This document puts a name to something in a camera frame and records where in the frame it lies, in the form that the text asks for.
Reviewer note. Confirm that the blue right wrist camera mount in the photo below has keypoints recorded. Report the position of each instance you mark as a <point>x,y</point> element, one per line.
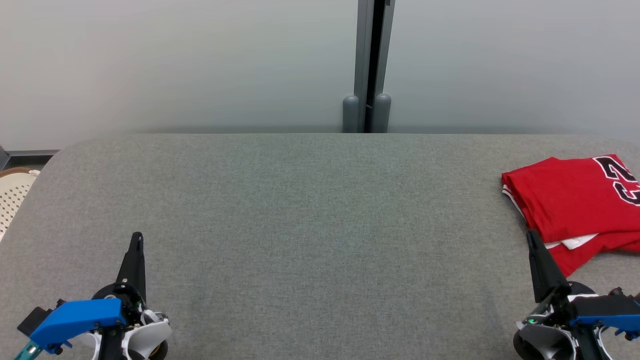
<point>610,320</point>

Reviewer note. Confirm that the cream perforated laundry basket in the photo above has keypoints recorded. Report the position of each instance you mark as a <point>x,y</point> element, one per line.
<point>12,197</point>

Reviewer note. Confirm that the red shorts with white stripe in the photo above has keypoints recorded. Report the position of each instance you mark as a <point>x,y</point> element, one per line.
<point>585,260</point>

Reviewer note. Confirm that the grey cylindrical post bumper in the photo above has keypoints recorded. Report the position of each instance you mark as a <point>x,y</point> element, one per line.
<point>351,115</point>
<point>382,114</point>

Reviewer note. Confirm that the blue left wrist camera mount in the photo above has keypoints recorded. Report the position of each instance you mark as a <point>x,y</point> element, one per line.
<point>75,317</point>

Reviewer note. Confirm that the red jersey with white sleeves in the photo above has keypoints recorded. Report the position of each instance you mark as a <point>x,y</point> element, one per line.
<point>565,200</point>

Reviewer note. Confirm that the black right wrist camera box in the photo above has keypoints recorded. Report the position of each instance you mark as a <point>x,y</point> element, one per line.
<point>605,302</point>

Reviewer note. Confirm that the grey wall baseboard strip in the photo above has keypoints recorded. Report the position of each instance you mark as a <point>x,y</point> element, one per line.
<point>30,153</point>

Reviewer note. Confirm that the grey partition frame post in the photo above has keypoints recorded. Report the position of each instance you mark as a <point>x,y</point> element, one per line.
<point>364,50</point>

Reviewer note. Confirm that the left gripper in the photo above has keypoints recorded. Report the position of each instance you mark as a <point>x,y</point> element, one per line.
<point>150,335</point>

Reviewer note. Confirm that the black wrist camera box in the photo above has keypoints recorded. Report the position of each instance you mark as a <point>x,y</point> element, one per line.
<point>35,320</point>
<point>605,302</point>

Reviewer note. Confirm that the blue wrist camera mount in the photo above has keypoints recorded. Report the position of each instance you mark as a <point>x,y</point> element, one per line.
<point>75,317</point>
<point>610,320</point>

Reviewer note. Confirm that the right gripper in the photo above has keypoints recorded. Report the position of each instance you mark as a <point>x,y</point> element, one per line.
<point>542,337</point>

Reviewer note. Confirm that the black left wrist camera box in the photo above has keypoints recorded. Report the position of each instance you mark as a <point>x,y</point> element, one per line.
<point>35,320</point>

